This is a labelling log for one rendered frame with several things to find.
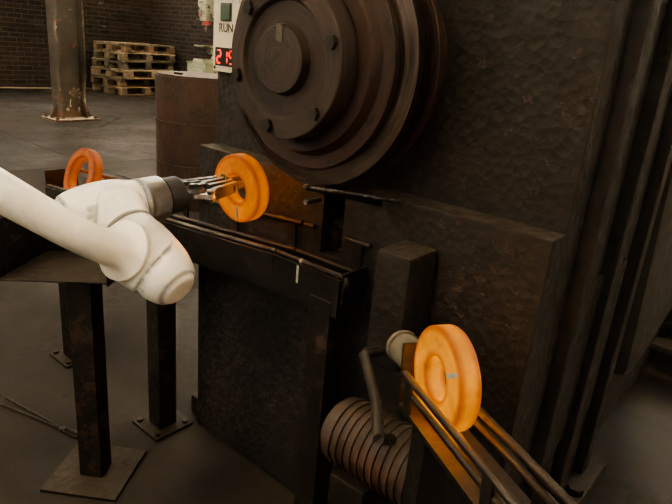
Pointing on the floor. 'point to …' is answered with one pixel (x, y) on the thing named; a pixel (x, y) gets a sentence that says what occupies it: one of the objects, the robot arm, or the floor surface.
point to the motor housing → (364, 455)
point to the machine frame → (473, 234)
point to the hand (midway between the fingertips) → (240, 180)
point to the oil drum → (184, 121)
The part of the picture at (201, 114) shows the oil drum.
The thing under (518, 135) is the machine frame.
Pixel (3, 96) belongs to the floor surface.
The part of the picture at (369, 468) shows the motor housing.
